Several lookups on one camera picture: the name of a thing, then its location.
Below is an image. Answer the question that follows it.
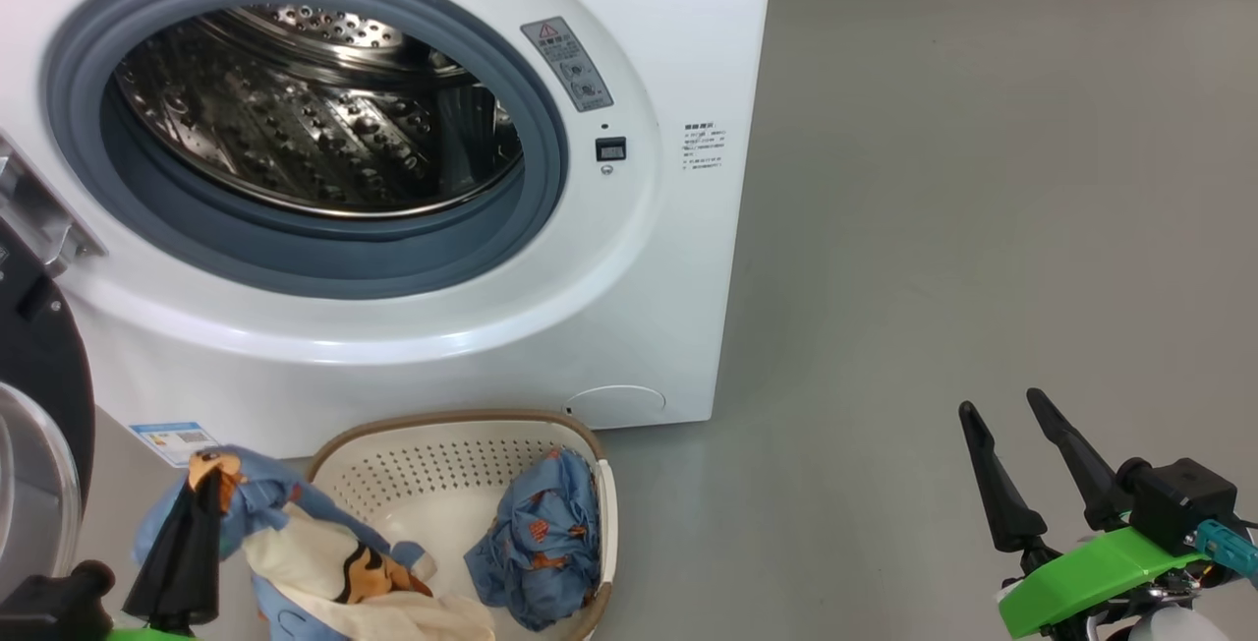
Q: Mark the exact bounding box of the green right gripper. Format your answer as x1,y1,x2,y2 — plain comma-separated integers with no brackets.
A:
957,387,1240,641

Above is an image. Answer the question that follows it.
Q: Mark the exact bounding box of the black cable with teal connector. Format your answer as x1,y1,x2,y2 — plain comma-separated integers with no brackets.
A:
1193,518,1258,586

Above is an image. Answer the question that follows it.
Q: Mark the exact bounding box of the cream perforated laundry basket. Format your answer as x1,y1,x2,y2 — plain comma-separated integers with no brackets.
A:
304,409,619,641

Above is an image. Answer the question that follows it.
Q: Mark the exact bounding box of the grey warning sticker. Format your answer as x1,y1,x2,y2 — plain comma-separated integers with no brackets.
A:
519,16,616,114

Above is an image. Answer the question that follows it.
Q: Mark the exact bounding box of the black round washer door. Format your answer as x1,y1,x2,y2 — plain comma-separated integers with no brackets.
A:
0,134,108,605

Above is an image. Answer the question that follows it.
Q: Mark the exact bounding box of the small printed text label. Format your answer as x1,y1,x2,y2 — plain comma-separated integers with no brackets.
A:
682,121,729,171

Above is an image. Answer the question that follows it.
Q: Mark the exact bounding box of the round white filter cover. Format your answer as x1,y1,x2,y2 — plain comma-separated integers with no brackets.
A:
564,383,668,431

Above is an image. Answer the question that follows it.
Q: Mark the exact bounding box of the blue cartoon print garment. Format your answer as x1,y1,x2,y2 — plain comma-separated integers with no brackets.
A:
463,445,603,633

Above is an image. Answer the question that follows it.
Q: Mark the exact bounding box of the white front-load washing machine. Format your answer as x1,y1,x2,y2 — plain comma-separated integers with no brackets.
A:
0,0,778,461

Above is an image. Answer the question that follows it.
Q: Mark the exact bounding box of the perforated steel washer drum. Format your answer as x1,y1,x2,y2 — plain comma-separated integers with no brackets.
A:
110,1,526,220

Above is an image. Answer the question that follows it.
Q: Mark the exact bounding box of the blue energy label sticker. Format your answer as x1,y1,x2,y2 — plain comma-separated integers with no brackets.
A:
128,421,220,469

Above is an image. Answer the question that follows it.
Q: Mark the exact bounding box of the grey rubber door gasket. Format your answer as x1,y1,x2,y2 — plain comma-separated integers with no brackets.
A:
40,0,572,302

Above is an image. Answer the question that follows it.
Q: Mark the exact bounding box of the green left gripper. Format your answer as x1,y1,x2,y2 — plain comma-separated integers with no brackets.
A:
105,470,224,641

